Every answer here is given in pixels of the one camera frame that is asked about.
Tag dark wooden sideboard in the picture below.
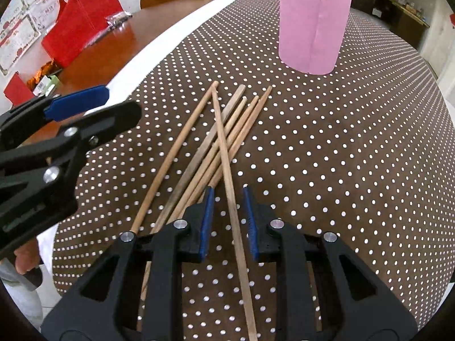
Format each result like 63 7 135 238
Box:
350 0 431 48

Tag green tray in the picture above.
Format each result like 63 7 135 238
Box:
34 74 64 96

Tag clear packet of dark items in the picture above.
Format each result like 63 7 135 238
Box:
104 11 133 30

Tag single round wooden chopstick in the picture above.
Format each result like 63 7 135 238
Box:
210 89 258 341

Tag person's left hand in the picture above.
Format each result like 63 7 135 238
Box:
13 241 41 275

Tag pile of wooden chopsticks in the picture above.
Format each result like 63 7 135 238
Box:
131 81 274 302

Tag wall of award certificates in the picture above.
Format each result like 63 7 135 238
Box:
0 0 167 76

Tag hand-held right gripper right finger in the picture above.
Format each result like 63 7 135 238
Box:
243 186 417 341

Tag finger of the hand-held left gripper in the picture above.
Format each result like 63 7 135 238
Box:
0 101 142 189
0 85 109 150

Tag red box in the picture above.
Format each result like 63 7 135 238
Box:
3 72 35 106

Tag brown polka dot tablecloth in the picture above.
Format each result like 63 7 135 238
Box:
34 0 455 341

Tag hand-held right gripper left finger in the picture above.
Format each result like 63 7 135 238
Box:
41 186 215 341

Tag pink cup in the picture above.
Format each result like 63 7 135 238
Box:
277 0 353 76

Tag orange snack wrappers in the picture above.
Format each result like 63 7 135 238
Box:
26 60 57 89

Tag red tote bag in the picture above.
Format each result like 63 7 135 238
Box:
41 0 124 69

